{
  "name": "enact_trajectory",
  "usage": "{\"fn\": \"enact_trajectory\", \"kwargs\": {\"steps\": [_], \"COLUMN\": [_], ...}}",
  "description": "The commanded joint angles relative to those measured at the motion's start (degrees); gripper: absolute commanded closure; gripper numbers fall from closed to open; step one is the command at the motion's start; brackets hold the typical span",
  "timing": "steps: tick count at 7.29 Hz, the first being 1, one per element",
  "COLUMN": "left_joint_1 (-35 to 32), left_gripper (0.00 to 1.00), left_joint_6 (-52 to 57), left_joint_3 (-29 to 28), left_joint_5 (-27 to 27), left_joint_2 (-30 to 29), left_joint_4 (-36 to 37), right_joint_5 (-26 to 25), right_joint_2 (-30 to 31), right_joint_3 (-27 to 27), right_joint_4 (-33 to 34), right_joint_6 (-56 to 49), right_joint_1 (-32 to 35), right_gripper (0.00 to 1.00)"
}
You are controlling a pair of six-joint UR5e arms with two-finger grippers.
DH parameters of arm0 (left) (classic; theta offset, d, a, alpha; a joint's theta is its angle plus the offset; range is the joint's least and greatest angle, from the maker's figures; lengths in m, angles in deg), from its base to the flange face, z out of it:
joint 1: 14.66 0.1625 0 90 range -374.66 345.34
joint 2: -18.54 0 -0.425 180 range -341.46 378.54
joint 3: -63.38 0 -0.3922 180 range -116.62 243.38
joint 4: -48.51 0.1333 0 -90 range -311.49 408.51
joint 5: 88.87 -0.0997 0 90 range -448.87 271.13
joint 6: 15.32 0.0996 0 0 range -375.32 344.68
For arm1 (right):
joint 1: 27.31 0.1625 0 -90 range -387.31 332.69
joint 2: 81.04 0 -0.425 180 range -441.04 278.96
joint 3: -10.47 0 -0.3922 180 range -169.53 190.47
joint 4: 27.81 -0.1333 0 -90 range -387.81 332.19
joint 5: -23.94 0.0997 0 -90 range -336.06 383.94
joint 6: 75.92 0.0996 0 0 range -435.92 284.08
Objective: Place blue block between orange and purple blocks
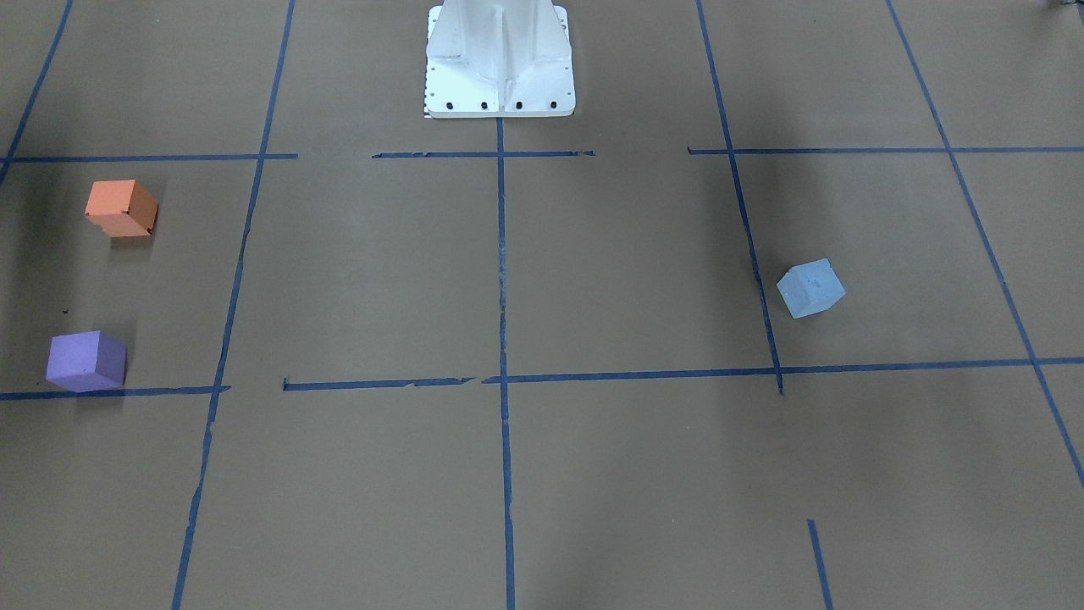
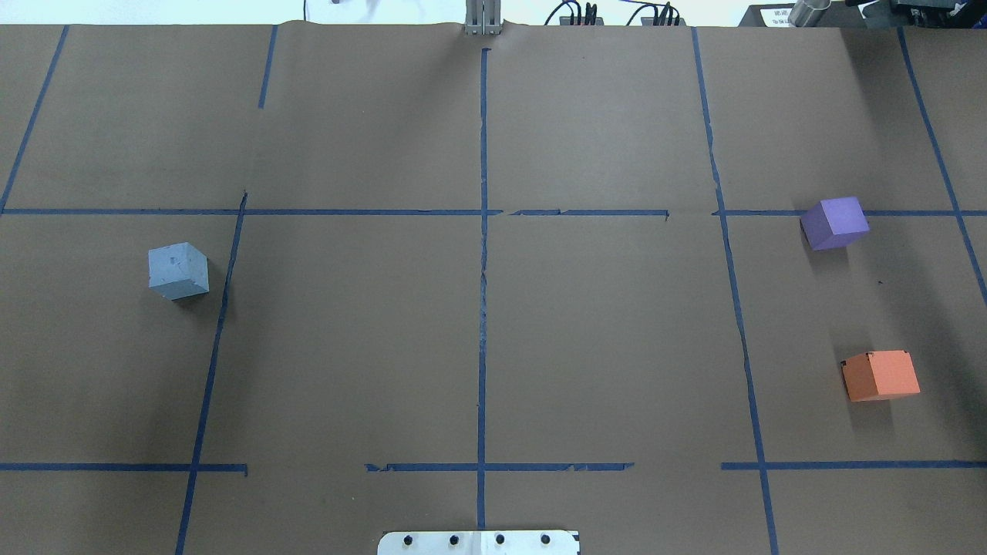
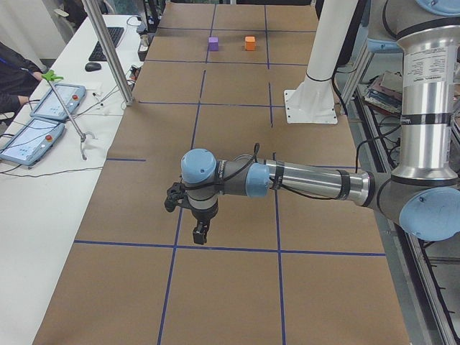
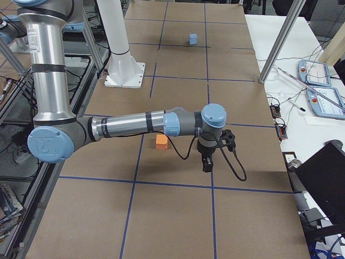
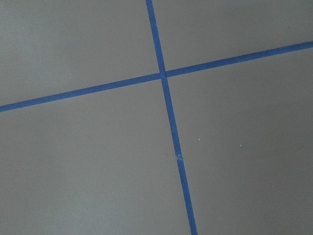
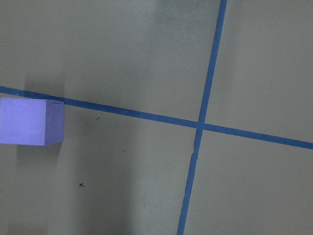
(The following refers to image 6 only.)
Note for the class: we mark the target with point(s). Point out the purple block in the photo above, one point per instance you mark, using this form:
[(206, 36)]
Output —
[(27, 121)]

